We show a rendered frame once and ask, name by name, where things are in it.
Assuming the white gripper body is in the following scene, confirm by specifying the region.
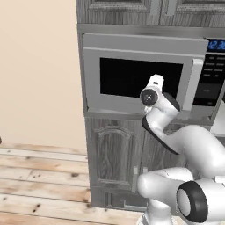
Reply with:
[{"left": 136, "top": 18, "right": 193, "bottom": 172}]
[{"left": 148, "top": 74, "right": 165, "bottom": 90}]

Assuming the silver microwave oven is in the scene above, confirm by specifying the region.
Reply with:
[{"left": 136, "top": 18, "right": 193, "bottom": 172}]
[{"left": 83, "top": 32, "right": 225, "bottom": 119}]

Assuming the silver microwave door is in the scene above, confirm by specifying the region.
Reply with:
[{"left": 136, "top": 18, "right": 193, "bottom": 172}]
[{"left": 83, "top": 33, "right": 210, "bottom": 116}]

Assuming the grey arched-panel cupboard door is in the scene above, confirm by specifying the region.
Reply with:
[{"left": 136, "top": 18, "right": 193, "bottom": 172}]
[
  {"left": 85, "top": 117, "right": 140, "bottom": 195},
  {"left": 139, "top": 119, "right": 212, "bottom": 180}
]

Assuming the grey wood cupboard door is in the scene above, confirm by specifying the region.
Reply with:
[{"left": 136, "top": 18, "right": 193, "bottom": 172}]
[
  {"left": 76, "top": 0, "right": 163, "bottom": 26},
  {"left": 160, "top": 0, "right": 225, "bottom": 28}
]

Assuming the silver microwave door handle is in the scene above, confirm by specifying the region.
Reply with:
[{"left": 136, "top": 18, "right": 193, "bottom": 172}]
[{"left": 182, "top": 58, "right": 205, "bottom": 113}]

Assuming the grey wood tall cabinet frame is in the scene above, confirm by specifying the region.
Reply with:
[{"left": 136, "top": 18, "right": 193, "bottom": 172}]
[{"left": 75, "top": 23, "right": 225, "bottom": 213}]

